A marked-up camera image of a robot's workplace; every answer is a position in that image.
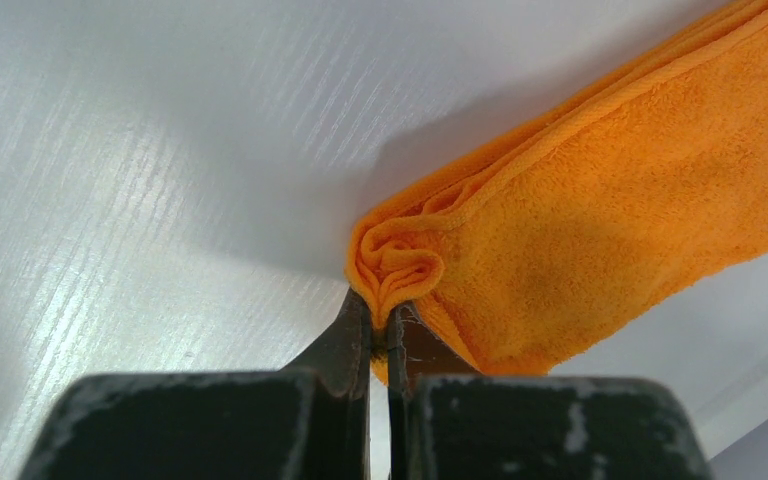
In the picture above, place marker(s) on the orange towel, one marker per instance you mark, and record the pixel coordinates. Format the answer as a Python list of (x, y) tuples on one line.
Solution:
[(554, 236)]

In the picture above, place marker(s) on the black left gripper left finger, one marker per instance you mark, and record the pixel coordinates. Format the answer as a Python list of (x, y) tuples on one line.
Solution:
[(307, 420)]

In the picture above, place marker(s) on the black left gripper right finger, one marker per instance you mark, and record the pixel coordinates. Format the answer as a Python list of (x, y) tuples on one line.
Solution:
[(448, 421)]

